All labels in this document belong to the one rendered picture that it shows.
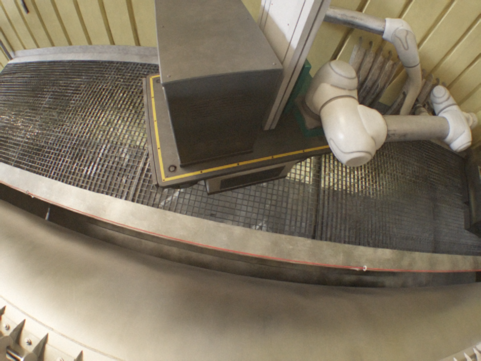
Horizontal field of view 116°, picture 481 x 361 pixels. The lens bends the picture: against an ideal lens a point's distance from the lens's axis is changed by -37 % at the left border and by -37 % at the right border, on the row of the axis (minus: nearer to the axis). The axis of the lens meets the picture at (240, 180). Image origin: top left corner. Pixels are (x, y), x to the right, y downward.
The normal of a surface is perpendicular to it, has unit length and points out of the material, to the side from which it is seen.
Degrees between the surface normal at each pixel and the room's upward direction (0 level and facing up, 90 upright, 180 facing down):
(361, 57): 64
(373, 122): 8
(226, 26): 0
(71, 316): 40
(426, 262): 3
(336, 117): 57
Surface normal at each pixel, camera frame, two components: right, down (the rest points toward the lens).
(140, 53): -0.17, 0.91
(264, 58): 0.13, -0.36
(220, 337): 0.22, -0.91
